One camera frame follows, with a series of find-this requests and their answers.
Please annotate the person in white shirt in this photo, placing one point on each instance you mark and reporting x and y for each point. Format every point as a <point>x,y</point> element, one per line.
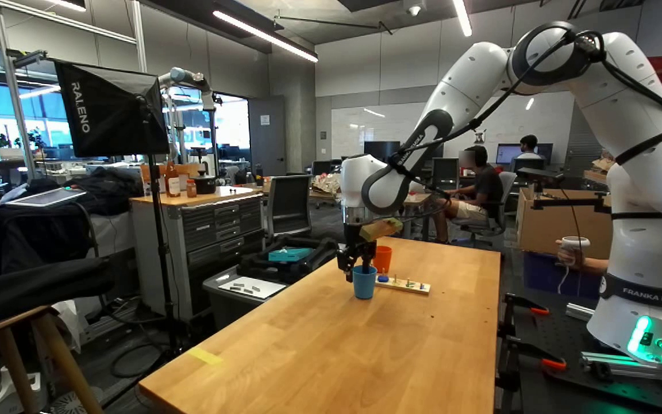
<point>530,148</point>

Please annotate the short ceiling light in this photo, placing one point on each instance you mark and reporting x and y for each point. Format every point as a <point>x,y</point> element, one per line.
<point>462,15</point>

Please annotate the wooden stool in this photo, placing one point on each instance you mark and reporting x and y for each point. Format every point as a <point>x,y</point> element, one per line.
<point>17,347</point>

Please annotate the yellowish wrist camera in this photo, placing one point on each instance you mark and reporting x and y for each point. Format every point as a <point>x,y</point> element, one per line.
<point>381,228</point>

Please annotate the black bag with teal item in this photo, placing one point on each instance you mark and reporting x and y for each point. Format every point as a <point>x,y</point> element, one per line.
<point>288,259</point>

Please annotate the black photo softbox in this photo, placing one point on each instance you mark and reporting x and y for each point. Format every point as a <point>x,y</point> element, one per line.
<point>113,115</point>

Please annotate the bare person forearm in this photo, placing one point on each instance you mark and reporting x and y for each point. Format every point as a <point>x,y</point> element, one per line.
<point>593,266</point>

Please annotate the wall whiteboard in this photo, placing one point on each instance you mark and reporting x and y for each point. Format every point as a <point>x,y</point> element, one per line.
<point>369,122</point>

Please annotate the orange plastic cup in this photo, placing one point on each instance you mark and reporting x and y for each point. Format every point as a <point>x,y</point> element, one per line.
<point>382,259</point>

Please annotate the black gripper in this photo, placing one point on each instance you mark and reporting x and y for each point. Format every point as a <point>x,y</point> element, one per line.
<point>358,240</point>

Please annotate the blue plastic cup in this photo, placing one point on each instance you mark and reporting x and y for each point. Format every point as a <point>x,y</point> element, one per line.
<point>364,286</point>

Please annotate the long ceiling light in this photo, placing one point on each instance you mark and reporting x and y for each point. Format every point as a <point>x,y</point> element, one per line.
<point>264,36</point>

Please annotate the white flat strip with dots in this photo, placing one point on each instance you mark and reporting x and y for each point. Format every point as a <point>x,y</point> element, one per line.
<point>411,286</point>

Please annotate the white flat board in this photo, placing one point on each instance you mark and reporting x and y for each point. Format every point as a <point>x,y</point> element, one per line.
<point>44,197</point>

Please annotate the blue lit computer monitor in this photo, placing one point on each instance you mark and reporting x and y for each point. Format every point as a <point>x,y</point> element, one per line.
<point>508,152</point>

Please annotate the orange bottles on cabinet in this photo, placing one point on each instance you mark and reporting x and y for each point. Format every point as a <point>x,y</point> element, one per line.
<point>180,183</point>

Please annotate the black light stand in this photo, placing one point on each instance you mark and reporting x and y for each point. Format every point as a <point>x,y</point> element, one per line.
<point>159,230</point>

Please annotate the black cloth pile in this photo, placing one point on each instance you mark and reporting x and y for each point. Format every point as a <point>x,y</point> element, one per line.
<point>34,244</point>

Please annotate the dark computer monitor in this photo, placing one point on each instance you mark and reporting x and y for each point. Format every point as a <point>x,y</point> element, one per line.
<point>381,151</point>

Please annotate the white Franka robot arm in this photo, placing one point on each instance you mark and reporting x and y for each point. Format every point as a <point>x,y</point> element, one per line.
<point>653,186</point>

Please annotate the grey door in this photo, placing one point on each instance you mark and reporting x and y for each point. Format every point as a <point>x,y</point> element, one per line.
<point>268,138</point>

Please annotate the white handheld controller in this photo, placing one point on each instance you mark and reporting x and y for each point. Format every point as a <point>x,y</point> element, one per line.
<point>573,244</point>

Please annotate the blue storage bin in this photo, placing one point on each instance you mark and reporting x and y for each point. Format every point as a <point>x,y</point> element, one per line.
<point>551,278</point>

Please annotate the large cardboard box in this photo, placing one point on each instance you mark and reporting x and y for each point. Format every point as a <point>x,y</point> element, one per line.
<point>558,221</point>

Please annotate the grey equipment case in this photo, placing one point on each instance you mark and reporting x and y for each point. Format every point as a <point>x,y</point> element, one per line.
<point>242,291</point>

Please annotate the seated person in dark shirt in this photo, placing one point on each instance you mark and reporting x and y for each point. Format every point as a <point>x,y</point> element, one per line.
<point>481,187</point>

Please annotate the yellow tape piece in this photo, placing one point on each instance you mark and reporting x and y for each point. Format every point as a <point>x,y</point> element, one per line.
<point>206,357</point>

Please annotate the grey drawer tool cabinet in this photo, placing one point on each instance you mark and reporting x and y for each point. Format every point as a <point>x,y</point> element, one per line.
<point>207,237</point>

